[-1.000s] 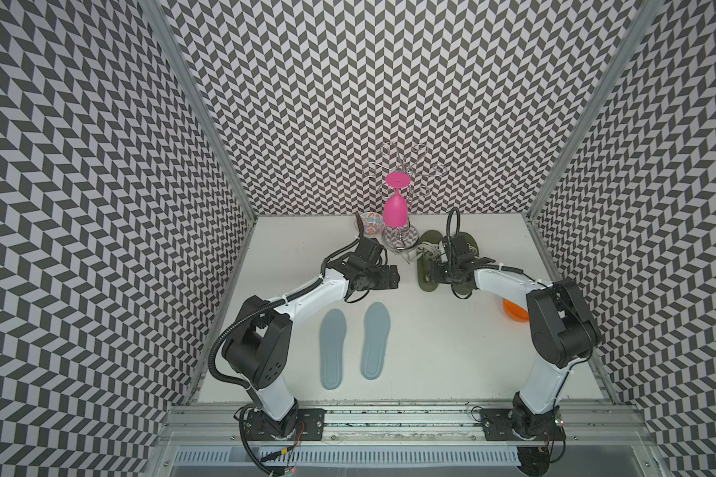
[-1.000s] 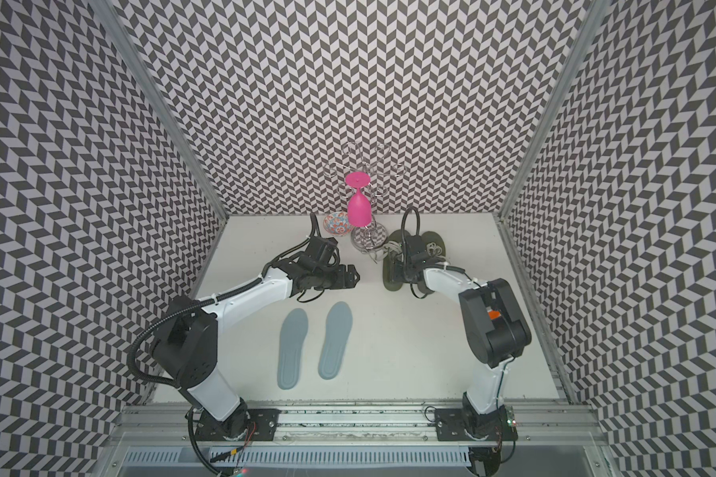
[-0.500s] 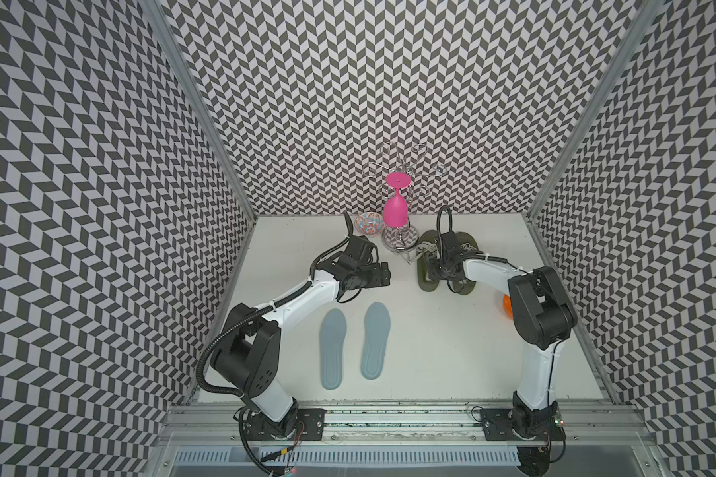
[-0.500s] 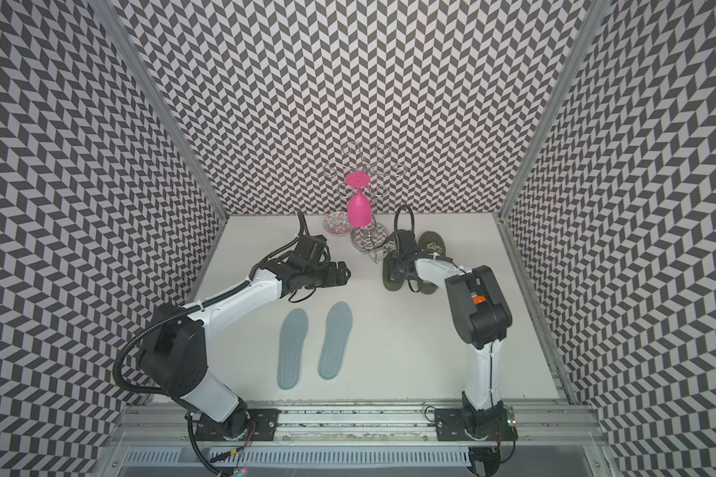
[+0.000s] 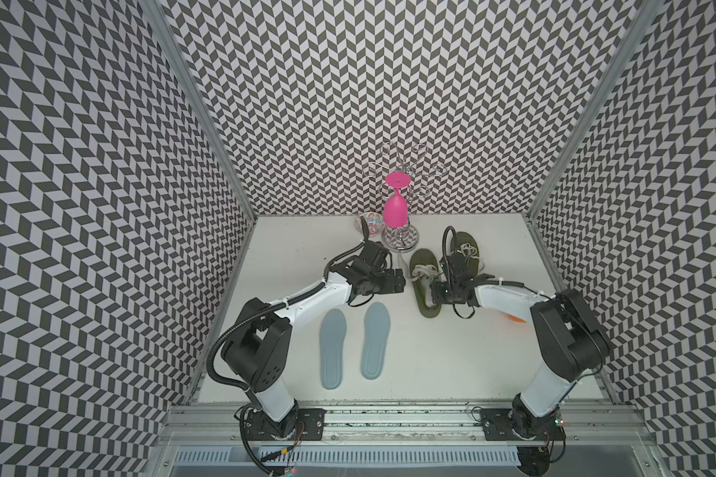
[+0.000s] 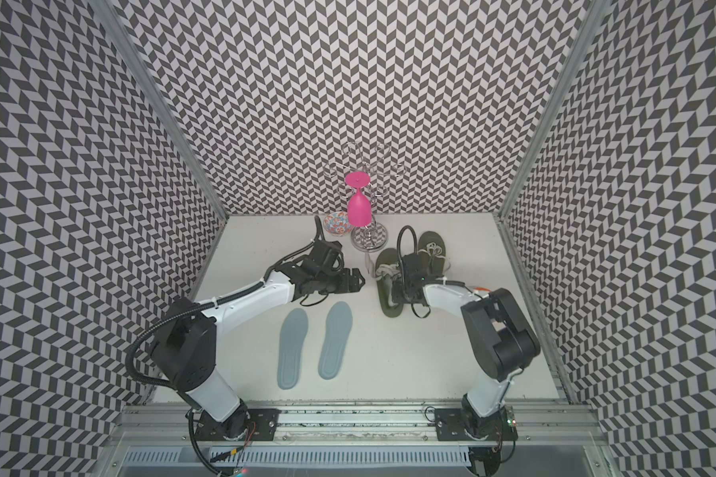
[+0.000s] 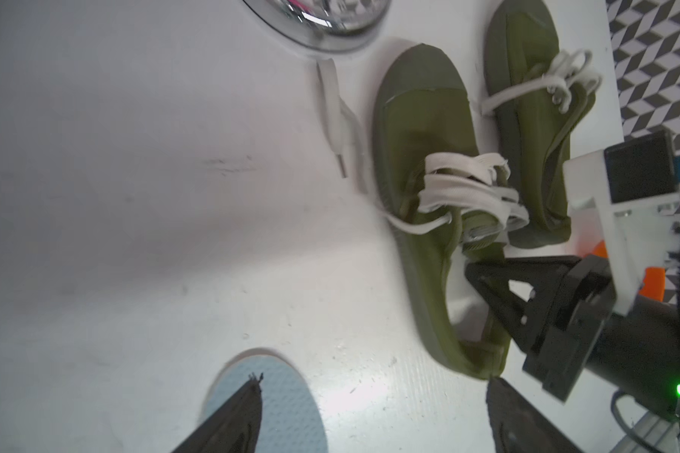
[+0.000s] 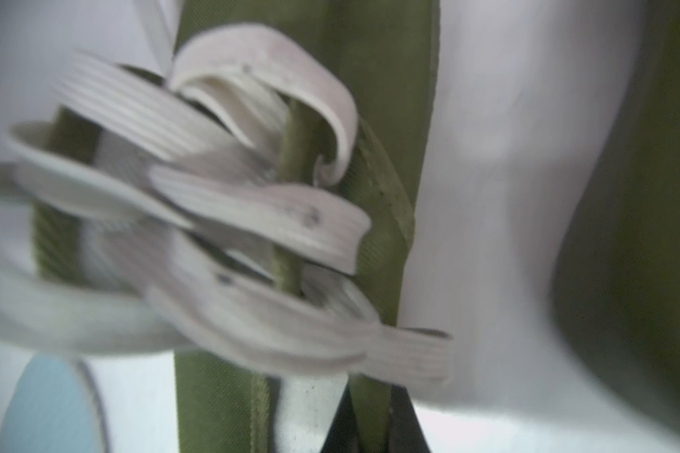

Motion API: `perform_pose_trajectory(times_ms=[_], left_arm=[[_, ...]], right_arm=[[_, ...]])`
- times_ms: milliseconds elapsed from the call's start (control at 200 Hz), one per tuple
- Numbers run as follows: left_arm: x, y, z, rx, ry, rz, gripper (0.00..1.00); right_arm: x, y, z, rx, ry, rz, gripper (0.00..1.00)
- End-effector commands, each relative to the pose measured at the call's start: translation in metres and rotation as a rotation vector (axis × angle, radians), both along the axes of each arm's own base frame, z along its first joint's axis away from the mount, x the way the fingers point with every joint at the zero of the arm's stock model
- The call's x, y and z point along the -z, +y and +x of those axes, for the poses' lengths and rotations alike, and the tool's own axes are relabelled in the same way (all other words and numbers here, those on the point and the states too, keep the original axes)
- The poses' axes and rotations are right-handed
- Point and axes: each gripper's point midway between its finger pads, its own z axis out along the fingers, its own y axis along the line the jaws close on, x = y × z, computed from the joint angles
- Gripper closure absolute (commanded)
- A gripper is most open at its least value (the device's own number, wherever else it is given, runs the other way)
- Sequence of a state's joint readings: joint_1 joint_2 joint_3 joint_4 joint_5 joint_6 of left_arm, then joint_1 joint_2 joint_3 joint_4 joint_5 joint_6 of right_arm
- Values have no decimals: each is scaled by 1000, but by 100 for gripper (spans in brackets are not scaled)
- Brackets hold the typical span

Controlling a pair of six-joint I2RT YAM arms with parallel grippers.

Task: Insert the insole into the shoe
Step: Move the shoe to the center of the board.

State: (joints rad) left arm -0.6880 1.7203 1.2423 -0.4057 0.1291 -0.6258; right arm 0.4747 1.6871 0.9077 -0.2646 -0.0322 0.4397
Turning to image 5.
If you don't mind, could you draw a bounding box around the orange plastic bowl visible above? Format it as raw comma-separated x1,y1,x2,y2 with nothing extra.
505,314,527,324

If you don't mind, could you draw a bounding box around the white slotted cable duct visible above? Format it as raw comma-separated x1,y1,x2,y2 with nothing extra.
175,446,520,468

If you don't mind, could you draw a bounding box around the olive green shoe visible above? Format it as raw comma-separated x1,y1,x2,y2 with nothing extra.
409,248,441,319
451,232,483,276

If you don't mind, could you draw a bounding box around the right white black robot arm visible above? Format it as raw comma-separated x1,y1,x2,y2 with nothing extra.
431,226,613,441

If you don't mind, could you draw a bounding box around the pink plastic wine glass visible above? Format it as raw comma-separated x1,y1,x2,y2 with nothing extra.
383,171,411,229

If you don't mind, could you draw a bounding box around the clear glass holder stand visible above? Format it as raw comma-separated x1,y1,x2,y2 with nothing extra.
360,139,449,256

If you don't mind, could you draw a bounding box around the colourful patterned small bowl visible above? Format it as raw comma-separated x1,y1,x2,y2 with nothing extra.
354,212,385,238

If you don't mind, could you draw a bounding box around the grey-blue insole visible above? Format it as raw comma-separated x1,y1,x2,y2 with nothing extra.
361,302,391,381
319,309,347,391

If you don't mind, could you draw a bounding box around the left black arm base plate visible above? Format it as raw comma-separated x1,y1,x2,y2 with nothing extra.
242,407,325,441

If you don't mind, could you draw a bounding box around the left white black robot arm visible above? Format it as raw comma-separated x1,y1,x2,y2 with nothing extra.
206,238,406,439

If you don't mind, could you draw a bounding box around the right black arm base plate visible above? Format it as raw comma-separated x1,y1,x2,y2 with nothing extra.
479,409,567,442

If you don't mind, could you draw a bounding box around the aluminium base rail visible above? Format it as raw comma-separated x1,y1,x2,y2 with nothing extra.
156,401,656,446

